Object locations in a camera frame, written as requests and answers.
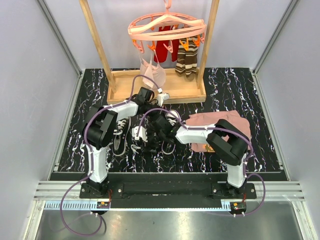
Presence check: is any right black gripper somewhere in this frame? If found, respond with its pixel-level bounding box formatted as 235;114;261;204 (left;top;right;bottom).
141;128;165;154

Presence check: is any black sneaker with white laces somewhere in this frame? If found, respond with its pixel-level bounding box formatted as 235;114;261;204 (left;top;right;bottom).
129;109;181;155

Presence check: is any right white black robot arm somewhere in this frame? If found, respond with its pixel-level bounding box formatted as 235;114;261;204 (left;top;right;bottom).
150;114;253;199

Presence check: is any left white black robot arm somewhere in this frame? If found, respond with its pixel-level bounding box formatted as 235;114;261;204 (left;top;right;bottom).
82;87;170;198

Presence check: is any pink bra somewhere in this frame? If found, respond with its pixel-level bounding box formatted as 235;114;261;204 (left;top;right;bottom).
139;53;166;90

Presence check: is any red sock pair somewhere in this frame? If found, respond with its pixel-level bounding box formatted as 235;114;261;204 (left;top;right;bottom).
153;39;179;63

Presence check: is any brown striped sock pair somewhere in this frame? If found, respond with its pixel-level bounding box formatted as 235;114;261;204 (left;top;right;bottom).
175;37;198;81

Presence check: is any pink mario t-shirt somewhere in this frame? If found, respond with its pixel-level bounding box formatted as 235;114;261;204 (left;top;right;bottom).
185;110;251;140

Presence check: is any left small connector box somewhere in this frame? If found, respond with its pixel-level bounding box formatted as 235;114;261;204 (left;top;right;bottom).
96;201;111;209

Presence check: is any small connector box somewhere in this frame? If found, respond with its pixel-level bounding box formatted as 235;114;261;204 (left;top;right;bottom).
96;201;111;209
230;201;247;215

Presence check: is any pink round clip hanger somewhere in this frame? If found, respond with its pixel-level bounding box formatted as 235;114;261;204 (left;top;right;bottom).
127;0;207;54

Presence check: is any right small connector box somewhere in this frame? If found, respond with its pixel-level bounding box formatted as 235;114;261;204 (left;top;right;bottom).
230;201;247;215

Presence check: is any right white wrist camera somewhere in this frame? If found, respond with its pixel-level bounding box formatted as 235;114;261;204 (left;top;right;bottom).
131;126;148;143

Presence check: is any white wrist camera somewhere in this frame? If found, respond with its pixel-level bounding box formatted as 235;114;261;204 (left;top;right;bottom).
131;126;148;143
156;88;170;107

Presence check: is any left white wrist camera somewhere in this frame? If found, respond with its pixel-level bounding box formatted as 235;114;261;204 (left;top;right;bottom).
156;88;170;107

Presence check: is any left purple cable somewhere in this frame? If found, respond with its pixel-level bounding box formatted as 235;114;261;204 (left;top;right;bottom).
58;73;163;237

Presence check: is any wooden drying rack frame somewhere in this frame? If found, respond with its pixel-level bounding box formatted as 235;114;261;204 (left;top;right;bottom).
79;0;219;105

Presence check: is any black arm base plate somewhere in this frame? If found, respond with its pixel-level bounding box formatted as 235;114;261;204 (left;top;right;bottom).
79;172;257;211

